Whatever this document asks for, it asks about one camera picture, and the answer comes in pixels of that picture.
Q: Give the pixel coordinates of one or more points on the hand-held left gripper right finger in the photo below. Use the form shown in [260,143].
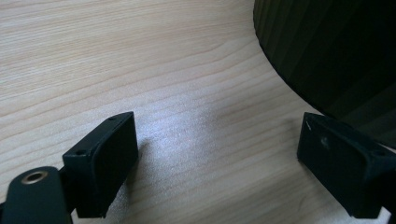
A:
[342,168]

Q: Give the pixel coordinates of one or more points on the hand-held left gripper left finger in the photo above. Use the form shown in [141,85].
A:
[102,165]

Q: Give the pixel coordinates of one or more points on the black plastic trash bin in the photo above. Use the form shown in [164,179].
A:
[327,46]

